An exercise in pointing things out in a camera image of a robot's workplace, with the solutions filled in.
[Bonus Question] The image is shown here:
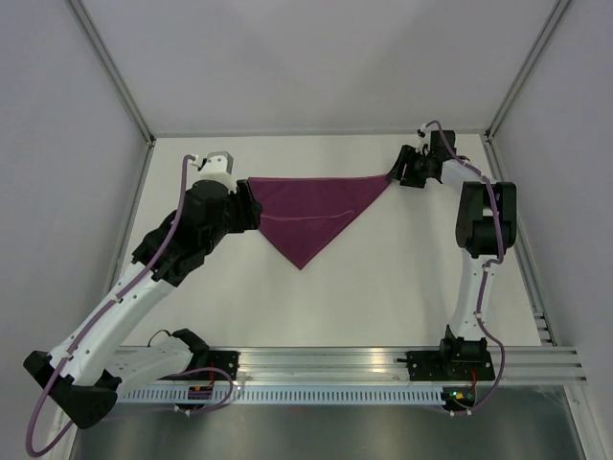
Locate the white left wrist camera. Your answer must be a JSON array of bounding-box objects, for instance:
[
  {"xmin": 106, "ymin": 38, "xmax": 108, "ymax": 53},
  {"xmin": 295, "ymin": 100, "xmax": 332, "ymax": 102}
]
[{"xmin": 191, "ymin": 151, "xmax": 236, "ymax": 190}]

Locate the purple cloth napkin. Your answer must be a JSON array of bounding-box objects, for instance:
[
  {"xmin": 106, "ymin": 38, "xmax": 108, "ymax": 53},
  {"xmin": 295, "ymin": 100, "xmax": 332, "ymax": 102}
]
[{"xmin": 248, "ymin": 174, "xmax": 390, "ymax": 269}]

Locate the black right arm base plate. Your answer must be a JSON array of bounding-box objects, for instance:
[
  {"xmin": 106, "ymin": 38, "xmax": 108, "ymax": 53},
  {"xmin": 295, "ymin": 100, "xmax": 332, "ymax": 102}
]
[{"xmin": 397, "ymin": 350, "xmax": 496, "ymax": 382}]

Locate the aluminium left frame post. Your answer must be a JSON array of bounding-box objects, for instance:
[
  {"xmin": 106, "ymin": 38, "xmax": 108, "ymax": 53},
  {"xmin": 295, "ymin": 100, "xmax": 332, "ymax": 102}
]
[{"xmin": 64, "ymin": 0, "xmax": 157, "ymax": 148}]

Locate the aluminium right frame post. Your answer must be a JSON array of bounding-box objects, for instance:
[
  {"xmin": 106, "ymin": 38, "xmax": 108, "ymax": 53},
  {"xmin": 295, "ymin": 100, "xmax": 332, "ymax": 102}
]
[{"xmin": 483, "ymin": 0, "xmax": 580, "ymax": 143}]

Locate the aluminium front rail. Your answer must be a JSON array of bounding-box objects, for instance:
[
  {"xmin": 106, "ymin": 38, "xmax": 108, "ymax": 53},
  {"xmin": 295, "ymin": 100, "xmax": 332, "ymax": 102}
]
[{"xmin": 107, "ymin": 345, "xmax": 588, "ymax": 384}]

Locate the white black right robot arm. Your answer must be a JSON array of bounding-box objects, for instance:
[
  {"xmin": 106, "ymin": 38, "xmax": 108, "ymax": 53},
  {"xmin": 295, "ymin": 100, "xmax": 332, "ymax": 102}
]
[{"xmin": 388, "ymin": 122, "xmax": 517, "ymax": 381}]

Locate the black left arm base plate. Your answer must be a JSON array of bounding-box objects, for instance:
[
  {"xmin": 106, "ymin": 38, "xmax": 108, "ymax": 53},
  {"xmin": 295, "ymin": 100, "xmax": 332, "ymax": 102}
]
[{"xmin": 188, "ymin": 350, "xmax": 239, "ymax": 381}]

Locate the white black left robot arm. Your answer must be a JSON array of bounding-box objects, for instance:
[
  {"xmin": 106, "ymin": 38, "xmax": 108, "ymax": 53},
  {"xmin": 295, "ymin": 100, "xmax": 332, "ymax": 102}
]
[{"xmin": 24, "ymin": 180, "xmax": 262, "ymax": 429}]

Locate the aluminium frame post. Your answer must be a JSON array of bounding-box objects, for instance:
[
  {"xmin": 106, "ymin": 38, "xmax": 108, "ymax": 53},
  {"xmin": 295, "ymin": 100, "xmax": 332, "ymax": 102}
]
[
  {"xmin": 483, "ymin": 0, "xmax": 580, "ymax": 143},
  {"xmin": 64, "ymin": 0, "xmax": 157, "ymax": 148}
]

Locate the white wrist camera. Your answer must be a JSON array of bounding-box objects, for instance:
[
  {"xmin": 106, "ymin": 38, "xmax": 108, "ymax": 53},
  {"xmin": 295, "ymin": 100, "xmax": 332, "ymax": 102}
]
[
  {"xmin": 191, "ymin": 151, "xmax": 236, "ymax": 190},
  {"xmin": 417, "ymin": 124, "xmax": 431, "ymax": 145}
]

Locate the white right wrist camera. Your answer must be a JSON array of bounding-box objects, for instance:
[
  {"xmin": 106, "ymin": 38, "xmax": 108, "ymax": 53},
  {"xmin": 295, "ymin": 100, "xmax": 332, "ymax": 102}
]
[{"xmin": 417, "ymin": 124, "xmax": 431, "ymax": 145}]

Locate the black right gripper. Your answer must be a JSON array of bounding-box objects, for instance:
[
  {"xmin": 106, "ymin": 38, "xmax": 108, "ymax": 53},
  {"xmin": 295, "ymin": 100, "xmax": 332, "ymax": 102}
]
[{"xmin": 384, "ymin": 145, "xmax": 431, "ymax": 189}]

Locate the white slotted cable duct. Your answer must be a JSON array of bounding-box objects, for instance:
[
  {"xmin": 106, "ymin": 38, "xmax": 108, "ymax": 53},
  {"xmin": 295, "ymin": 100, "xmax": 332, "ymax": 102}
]
[{"xmin": 119, "ymin": 383, "xmax": 443, "ymax": 405}]

